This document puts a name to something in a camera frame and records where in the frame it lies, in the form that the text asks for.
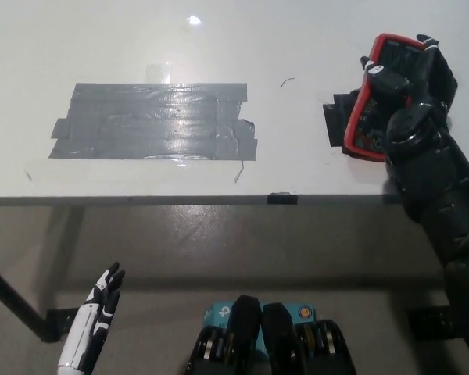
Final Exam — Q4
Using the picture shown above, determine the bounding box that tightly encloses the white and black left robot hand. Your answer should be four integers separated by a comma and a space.
57, 261, 126, 374

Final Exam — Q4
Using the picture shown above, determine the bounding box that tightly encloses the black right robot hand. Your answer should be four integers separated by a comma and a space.
360, 34, 460, 157

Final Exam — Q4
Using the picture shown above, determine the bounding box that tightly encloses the red digital multimeter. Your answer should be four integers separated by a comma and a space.
342, 33, 439, 162

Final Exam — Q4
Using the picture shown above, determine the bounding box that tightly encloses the black diagonal table leg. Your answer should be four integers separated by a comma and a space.
0, 255, 50, 345

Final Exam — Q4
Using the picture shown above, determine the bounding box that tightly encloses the black tape patch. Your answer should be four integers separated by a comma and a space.
322, 88, 360, 155

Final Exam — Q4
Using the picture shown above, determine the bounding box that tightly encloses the small black tape strip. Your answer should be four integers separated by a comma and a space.
266, 191, 299, 206

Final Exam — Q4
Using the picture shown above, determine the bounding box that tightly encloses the grey duct tape patch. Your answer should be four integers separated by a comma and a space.
48, 81, 259, 161

